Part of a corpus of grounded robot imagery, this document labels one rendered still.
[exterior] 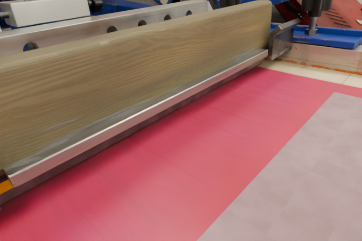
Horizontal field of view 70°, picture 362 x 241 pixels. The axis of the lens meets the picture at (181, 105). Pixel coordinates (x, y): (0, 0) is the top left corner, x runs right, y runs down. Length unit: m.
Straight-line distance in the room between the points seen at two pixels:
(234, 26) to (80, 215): 0.26
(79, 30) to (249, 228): 0.38
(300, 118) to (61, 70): 0.24
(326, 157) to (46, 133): 0.23
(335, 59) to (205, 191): 0.33
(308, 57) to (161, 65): 0.29
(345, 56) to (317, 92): 0.10
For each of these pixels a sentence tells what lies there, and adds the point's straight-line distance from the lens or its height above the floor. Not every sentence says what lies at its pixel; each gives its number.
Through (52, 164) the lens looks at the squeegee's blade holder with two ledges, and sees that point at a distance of 0.21.
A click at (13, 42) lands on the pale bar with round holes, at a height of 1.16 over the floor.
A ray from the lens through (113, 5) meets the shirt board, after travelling 0.99.
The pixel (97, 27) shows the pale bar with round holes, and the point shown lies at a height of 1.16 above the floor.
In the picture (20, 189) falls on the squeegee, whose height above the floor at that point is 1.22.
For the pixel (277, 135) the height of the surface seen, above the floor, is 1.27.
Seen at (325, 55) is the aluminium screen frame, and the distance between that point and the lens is 0.47.
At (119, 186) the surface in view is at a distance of 0.22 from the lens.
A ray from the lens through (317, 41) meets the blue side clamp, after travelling 0.47.
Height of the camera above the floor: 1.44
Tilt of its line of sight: 46 degrees down
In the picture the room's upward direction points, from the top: 29 degrees clockwise
